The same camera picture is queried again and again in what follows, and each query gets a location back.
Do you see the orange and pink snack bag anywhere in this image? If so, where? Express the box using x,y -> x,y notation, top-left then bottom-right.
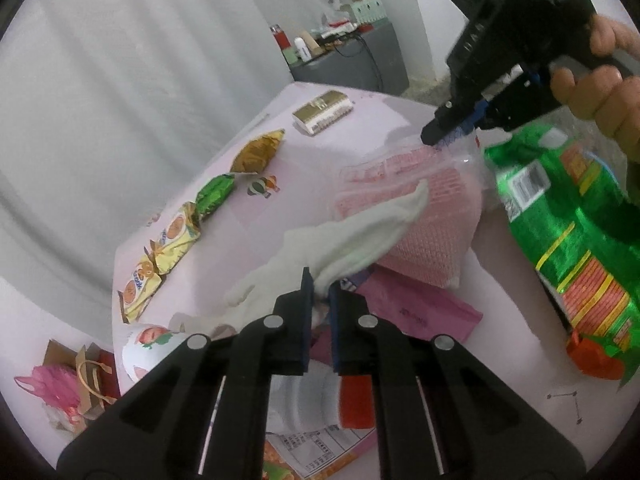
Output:
264,425 -> 377,480

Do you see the white curtain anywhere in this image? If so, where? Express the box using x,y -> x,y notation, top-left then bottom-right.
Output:
0,0 -> 407,321

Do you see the white power strip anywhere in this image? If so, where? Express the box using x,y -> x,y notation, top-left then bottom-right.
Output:
320,22 -> 359,41

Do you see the white tissue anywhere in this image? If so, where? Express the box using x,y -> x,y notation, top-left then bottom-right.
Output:
223,180 -> 431,322

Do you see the white printed bottle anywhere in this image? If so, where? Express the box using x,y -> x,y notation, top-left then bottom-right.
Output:
122,322 -> 346,433

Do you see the grey cabinet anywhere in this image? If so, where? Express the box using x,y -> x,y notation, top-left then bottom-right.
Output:
287,20 -> 411,97

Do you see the green candy wrapper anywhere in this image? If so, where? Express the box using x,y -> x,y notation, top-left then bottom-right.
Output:
195,172 -> 237,221

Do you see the gold and white box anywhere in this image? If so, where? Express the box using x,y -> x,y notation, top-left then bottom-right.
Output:
291,89 -> 355,136

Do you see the pink flat packet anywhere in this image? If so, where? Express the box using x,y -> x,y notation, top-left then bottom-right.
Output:
310,265 -> 484,362

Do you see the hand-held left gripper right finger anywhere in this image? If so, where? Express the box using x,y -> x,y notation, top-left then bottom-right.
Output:
327,287 -> 586,480

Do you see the yellow biscuit wrapper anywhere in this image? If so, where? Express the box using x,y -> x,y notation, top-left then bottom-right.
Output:
117,255 -> 164,324
145,201 -> 202,276

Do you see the black cable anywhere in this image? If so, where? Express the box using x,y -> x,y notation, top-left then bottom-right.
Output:
334,35 -> 387,94

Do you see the brown paper bag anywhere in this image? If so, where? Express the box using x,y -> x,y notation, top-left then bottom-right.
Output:
42,340 -> 121,422

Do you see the pink printed table cover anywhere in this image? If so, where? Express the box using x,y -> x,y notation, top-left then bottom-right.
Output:
112,80 -> 640,480

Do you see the gold brown candy wrapper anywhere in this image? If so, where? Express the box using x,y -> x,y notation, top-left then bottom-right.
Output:
230,129 -> 286,175

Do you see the red clear plastic cup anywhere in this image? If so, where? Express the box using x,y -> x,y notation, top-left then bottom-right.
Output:
340,374 -> 377,430

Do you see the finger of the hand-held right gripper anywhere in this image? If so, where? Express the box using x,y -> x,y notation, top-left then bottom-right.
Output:
421,100 -> 493,148

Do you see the person's right hand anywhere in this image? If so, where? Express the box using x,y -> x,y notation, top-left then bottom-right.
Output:
550,14 -> 640,161

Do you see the mint green dotted box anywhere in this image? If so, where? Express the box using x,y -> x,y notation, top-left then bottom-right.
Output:
350,0 -> 387,26

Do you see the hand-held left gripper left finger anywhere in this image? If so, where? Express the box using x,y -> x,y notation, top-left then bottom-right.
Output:
56,267 -> 315,480

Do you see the green snack bag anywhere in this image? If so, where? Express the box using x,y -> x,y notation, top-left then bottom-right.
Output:
484,122 -> 640,393

